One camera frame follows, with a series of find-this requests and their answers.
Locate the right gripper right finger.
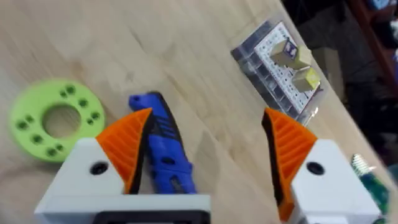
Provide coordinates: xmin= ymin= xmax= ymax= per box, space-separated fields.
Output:
xmin=261 ymin=107 xmax=382 ymax=223

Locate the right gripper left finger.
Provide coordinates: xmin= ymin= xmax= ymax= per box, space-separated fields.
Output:
xmin=40 ymin=107 xmax=153 ymax=197

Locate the green circuit board tool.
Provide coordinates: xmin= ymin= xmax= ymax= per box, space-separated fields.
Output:
xmin=350 ymin=153 xmax=391 ymax=223

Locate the green disc with holes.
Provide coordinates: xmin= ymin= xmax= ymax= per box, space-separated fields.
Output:
xmin=8 ymin=78 xmax=106 ymax=163

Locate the clear compartment box with blocks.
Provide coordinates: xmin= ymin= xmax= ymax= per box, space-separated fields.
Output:
xmin=230 ymin=20 xmax=324 ymax=125

